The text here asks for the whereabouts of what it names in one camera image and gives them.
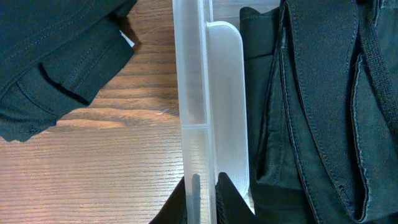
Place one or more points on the black pants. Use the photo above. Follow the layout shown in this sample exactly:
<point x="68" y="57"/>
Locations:
<point x="321" y="94"/>

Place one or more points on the black shirt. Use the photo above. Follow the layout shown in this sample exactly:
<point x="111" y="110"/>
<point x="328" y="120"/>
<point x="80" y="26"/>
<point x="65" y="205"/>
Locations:
<point x="55" y="57"/>

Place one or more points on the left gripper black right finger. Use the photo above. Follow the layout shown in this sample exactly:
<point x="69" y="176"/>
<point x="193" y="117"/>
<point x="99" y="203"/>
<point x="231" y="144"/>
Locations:
<point x="230" y="206"/>

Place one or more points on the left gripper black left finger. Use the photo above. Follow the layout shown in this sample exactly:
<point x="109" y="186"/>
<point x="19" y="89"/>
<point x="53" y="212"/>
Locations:
<point x="174" y="211"/>

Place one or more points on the clear plastic storage bin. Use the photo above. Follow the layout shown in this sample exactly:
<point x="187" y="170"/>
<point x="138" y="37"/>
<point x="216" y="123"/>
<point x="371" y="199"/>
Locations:
<point x="211" y="97"/>

